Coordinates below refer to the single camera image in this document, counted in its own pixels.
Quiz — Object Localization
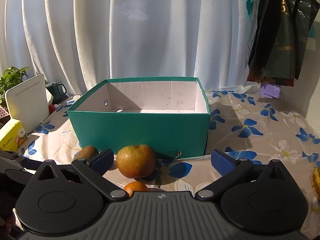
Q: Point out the brown kiwi fruit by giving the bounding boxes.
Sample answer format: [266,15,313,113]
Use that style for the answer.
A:
[73,145,99,160]

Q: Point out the yellow tissue box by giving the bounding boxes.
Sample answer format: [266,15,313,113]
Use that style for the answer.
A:
[0,119,28,152]

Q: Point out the small orange mandarin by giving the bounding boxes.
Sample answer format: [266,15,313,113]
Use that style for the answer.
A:
[124,181,149,197]

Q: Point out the floral plastic tablecloth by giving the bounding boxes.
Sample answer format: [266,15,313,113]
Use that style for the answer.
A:
[18,88,319,239]

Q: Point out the small red object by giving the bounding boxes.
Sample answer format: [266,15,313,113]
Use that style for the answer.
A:
[48,105,56,114]

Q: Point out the teal cardboard box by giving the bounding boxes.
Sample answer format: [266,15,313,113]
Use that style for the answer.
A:
[67,77,210,159]

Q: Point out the spotted banana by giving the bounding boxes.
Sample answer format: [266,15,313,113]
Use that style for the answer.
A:
[311,167,320,200]

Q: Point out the purple small box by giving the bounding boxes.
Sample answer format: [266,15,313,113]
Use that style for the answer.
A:
[260,83,281,99]

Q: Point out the dark green mug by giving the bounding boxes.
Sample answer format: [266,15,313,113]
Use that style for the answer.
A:
[46,82,67,104]

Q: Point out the green potted plant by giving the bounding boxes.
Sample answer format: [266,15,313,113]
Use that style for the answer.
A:
[0,66,30,108]

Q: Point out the white curtain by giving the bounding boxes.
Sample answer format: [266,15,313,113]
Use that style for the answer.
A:
[1,0,250,94]

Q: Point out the dark hanging plastic bags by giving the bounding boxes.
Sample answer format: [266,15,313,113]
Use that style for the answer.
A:
[246,0,319,87]

